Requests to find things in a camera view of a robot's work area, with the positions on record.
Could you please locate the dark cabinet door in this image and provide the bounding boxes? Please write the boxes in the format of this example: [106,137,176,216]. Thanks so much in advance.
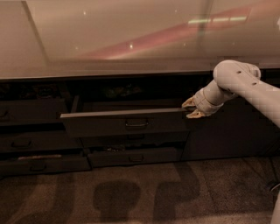
[182,98,280,160]

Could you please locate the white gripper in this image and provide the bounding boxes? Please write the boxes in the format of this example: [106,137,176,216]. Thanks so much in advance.
[181,88,223,119]

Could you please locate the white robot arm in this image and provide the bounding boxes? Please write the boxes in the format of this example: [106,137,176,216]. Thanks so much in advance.
[182,60,280,127]

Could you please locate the green items in drawer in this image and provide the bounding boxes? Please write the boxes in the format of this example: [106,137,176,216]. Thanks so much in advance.
[103,84,143,98]

